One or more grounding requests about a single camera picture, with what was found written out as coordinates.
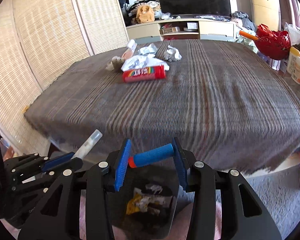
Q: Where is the white paper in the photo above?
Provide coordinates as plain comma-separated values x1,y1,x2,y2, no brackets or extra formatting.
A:
121,55,170,72

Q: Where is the red cylindrical snack tube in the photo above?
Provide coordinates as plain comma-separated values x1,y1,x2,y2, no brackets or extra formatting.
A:
122,65,166,83

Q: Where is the grey plaid table cloth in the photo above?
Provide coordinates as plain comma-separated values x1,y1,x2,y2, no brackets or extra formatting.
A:
25,40,300,173

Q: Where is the white cream bottle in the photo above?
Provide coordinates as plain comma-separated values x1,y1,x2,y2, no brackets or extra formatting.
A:
292,57,300,85

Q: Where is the blue white crumpled wrapper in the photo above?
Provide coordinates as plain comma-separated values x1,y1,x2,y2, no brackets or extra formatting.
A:
138,43,158,56

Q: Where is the tan plush backpack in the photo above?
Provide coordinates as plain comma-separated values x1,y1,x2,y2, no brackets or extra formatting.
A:
136,4,154,23

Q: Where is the beige tv cabinet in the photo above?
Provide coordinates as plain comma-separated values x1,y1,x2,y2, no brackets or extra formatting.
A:
127,18,238,44

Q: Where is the woven bamboo folding screen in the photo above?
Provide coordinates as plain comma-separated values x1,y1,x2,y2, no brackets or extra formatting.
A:
0,0,128,154

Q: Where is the blue marker orange cap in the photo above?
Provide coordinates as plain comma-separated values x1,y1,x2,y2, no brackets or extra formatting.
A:
128,144,174,168

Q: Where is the white crumpled tissue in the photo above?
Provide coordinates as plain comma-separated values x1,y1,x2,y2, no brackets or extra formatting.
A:
106,56,125,72

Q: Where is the dark grey trash bin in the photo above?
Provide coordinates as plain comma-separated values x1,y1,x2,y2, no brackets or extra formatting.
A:
109,165,179,239

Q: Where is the gold wrapper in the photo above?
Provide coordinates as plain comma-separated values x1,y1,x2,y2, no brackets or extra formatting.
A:
126,193,142,215

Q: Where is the clear white plastic tube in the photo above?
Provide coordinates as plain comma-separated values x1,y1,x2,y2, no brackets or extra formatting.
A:
72,129,103,159

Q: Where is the small crumpled paper ball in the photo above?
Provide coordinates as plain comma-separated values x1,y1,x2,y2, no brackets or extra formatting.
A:
164,45,182,62

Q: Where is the yellow cap lotion bottle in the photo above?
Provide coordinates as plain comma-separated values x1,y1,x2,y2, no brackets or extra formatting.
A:
287,47,300,75

